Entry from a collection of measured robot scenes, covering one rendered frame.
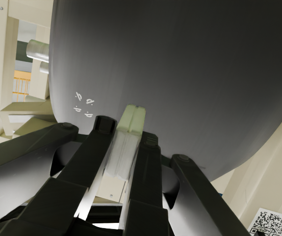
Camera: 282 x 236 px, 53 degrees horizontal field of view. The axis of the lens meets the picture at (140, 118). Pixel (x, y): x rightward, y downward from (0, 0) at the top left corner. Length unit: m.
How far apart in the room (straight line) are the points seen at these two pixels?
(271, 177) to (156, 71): 0.39
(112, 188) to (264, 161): 0.51
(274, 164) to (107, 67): 0.41
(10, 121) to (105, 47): 0.84
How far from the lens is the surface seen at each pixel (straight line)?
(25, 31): 9.58
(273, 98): 0.32
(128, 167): 0.16
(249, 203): 0.65
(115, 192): 0.96
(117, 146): 0.16
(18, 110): 1.09
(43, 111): 1.04
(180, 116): 0.31
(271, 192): 0.64
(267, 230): 0.70
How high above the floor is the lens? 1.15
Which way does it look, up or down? 23 degrees up
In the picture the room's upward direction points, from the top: 163 degrees counter-clockwise
